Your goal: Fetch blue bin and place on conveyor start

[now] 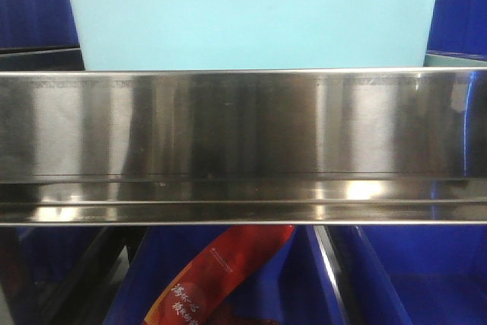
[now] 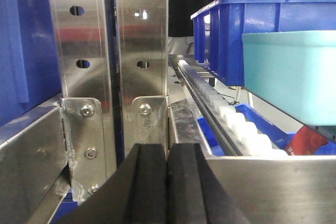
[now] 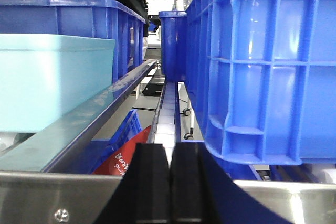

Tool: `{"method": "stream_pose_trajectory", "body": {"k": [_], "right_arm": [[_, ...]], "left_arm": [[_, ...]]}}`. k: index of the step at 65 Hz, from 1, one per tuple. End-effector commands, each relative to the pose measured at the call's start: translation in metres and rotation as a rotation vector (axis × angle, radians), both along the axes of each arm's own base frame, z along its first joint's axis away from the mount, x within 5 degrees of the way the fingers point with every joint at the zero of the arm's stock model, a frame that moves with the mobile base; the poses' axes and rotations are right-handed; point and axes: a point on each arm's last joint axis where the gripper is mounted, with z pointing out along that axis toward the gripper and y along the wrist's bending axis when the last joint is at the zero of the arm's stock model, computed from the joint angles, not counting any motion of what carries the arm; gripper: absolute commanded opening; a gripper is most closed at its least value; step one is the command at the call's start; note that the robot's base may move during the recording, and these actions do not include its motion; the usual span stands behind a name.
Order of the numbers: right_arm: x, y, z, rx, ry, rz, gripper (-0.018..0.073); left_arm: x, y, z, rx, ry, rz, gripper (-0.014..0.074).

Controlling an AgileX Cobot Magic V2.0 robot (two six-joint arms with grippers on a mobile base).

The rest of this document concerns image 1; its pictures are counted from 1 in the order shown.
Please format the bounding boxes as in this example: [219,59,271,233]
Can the light blue plastic bin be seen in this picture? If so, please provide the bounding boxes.
[70,0,435,71]

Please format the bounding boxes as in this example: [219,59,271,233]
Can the red snack package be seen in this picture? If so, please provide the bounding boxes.
[142,225,295,324]

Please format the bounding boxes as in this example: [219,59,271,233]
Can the dark blue crate lower middle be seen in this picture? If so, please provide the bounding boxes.
[103,226,345,324]

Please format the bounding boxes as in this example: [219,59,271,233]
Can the dark blue crate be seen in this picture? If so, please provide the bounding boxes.
[103,226,345,324]
[428,0,486,57]
[326,225,487,325]
[1,0,78,49]

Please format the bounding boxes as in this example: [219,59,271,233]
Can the dark blue crate lower right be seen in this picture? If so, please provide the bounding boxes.
[326,225,487,325]

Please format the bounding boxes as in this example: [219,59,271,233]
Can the dark blue crate upper right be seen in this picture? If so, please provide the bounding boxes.
[428,0,486,57]

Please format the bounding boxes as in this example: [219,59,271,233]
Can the dark blue crate upper left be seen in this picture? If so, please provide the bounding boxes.
[1,0,78,49]

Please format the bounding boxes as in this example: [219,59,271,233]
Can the stainless steel shelf rail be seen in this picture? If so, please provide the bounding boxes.
[1,67,486,226]

